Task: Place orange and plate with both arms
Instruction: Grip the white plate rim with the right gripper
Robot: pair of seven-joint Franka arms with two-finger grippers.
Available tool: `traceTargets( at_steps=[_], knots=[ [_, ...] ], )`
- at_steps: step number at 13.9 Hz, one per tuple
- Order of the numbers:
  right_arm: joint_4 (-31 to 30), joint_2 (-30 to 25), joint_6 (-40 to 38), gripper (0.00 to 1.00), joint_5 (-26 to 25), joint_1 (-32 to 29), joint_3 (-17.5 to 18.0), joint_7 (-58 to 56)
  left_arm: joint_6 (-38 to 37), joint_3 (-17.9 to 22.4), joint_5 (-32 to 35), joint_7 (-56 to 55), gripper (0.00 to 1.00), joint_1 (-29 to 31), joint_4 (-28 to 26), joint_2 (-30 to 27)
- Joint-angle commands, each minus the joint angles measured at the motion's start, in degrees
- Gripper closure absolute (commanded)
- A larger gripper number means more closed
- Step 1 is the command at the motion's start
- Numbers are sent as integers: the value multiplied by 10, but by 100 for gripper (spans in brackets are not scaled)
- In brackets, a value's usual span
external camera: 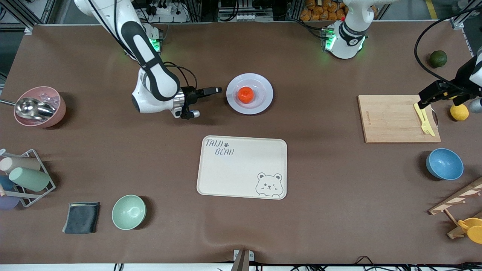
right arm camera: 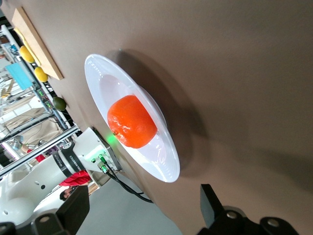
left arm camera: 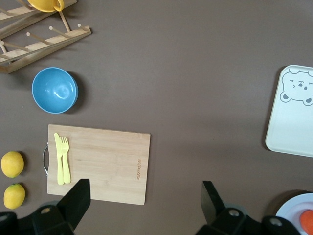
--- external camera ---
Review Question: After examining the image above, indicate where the white round plate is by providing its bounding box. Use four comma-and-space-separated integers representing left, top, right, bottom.
226, 73, 274, 115

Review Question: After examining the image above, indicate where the yellow lemon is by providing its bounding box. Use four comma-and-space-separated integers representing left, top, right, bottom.
450, 104, 470, 121

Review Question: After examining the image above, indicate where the bamboo cutting board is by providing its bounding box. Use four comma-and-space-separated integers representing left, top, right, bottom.
357, 94, 441, 144

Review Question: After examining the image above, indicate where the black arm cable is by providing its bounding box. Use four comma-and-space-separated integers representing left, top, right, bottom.
86, 0, 198, 91
413, 14, 482, 91

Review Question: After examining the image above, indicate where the metal scoop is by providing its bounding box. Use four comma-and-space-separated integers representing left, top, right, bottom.
0, 97, 57, 121

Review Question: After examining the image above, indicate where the white power strip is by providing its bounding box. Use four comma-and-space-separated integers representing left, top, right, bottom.
145, 0, 189, 23

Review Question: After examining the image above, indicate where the aluminium frame post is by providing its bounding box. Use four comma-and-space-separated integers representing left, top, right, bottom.
0, 0, 57, 35
450, 0, 482, 53

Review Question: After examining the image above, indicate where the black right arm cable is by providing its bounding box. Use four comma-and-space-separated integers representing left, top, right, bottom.
86, 0, 198, 91

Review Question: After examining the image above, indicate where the light green bowl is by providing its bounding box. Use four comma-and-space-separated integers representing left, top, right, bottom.
111, 194, 146, 230

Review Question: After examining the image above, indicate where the beige cup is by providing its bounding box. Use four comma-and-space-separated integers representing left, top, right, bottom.
0, 156, 41, 174

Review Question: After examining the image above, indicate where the pink bowl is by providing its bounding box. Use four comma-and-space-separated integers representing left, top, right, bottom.
14, 86, 67, 128

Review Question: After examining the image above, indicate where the grey wire cup rack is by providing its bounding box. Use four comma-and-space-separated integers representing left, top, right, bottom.
0, 149, 56, 208

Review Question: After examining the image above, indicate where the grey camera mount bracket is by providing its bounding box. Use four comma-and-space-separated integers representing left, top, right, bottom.
230, 249, 255, 271

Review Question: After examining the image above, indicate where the light green cup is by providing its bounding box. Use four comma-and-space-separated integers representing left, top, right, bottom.
9, 167, 50, 192

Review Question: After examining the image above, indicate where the wooden mug rack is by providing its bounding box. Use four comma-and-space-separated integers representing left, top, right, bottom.
428, 177, 482, 239

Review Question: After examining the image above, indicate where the bag of orange fruits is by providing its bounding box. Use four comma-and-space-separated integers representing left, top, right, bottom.
300, 0, 349, 22

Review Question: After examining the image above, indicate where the purple cup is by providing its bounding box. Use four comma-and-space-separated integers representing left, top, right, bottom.
0, 195, 20, 210

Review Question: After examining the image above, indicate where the cream tray with bear print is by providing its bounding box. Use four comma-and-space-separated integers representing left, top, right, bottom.
196, 135, 288, 200

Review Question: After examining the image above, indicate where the yellow mug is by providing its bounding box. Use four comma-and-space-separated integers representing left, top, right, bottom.
458, 217, 482, 244

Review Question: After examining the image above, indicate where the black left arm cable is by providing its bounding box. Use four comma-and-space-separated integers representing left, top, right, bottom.
413, 14, 482, 91

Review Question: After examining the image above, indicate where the dark green round fruit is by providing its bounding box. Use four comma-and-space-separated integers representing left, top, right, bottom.
430, 50, 448, 69

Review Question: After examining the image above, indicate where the blue bowl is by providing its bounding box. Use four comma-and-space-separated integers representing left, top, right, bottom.
426, 148, 464, 181

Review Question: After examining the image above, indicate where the yellow plastic fork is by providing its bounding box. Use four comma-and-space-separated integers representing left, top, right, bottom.
413, 103, 436, 137

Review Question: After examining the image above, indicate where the dark grey folded cloth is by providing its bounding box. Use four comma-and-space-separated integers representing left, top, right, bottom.
62, 202, 101, 234

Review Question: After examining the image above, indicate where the orange fruit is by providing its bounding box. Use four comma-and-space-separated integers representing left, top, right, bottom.
237, 86, 255, 104

